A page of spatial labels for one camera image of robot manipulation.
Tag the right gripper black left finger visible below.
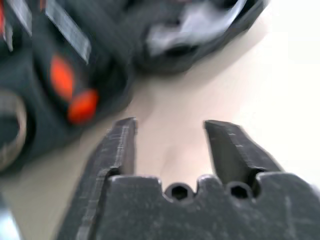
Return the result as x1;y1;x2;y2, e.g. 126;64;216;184
56;116;138;240

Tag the black tray with white object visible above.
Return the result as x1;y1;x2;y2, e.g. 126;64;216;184
146;0;249;57

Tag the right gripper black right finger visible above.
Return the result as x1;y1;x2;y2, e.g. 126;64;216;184
204;120;284;184

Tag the black electrical tape roll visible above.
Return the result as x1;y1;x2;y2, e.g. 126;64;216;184
0;88;28;173

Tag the black tool case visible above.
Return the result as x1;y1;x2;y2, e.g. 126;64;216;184
0;0;266;174

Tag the black orange handled screwdriver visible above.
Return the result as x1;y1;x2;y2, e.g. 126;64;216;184
32;0;101;126

